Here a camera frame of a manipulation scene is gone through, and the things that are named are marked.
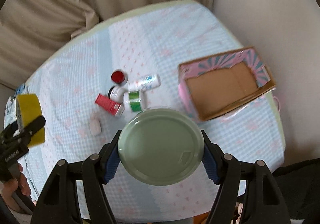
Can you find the yellow tape roll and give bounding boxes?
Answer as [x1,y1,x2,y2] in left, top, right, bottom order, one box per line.
[16,94,45,148]

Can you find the red rectangular carton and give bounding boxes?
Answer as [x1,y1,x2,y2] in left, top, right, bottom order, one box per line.
[95,94,124,117]

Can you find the black-lidded white jar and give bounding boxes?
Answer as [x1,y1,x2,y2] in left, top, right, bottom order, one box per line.
[108,85,126,103]

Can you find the green-labelled white jar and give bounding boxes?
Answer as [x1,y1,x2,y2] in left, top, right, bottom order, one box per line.
[128,90,147,112]

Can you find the jar with pale green lid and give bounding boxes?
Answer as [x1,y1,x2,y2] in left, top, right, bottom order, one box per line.
[118,108,204,186]

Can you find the person's left hand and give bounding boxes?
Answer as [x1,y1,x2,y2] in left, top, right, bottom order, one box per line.
[1,164,31,213]

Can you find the blue patterned fabric item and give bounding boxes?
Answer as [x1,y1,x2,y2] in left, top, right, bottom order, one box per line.
[15,83,25,96]

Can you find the small white pink eraser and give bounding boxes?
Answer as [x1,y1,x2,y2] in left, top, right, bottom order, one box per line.
[89,117,101,136]

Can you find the red-lidded small jar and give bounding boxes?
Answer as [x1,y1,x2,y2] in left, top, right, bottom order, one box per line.
[111,70,128,86]

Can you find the light blue checkered tablecloth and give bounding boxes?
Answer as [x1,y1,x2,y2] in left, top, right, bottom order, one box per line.
[4,0,287,223]

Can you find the pink patterned cardboard box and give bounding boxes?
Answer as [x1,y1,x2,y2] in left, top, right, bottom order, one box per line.
[178,47,276,122]

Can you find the white vitamin D bottle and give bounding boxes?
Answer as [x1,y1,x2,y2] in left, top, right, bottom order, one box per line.
[127,74,161,91]

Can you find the pink plastic ring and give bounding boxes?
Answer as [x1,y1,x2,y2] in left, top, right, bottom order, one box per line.
[273,96,282,112]

